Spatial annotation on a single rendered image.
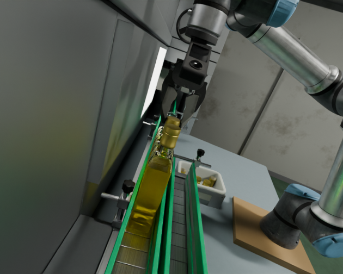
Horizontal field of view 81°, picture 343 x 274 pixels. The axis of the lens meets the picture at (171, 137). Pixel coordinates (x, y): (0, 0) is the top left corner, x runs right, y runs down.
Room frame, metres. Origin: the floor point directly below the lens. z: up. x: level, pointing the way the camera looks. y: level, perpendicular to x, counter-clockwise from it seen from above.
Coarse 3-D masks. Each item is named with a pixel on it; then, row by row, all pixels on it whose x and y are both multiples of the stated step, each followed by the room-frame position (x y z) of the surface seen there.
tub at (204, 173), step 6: (180, 162) 0.88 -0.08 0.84; (186, 162) 0.90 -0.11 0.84; (180, 168) 0.82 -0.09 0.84; (186, 168) 0.89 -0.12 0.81; (198, 168) 0.89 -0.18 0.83; (204, 168) 0.90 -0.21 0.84; (186, 174) 0.89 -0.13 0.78; (198, 174) 0.89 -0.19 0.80; (204, 174) 0.90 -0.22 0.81; (210, 174) 0.90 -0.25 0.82; (216, 174) 0.90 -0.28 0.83; (216, 180) 0.88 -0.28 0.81; (222, 180) 0.84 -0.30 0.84; (198, 186) 0.73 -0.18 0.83; (204, 186) 0.74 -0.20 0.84; (216, 186) 0.84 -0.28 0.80; (222, 186) 0.79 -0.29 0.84; (222, 192) 0.74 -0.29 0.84
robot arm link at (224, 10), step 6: (198, 0) 0.46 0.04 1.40; (204, 0) 0.45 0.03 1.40; (210, 0) 0.44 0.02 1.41; (216, 0) 0.44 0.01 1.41; (222, 0) 0.45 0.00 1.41; (228, 0) 0.45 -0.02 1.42; (234, 0) 0.46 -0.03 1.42; (240, 0) 0.46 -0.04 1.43; (210, 6) 0.48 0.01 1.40; (216, 6) 0.44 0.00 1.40; (222, 6) 0.45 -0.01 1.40; (228, 6) 0.46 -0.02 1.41; (234, 6) 0.47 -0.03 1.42; (228, 12) 0.47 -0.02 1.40
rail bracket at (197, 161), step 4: (200, 152) 0.69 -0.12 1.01; (204, 152) 0.69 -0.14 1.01; (176, 156) 0.69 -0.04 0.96; (180, 156) 0.69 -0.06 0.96; (200, 156) 0.69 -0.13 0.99; (188, 160) 0.69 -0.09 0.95; (192, 160) 0.69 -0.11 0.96; (196, 160) 0.69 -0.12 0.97; (200, 160) 0.70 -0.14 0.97; (196, 164) 0.69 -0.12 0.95; (200, 164) 0.70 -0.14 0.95; (204, 164) 0.70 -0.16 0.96; (208, 164) 0.71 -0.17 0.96; (188, 172) 0.70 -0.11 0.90
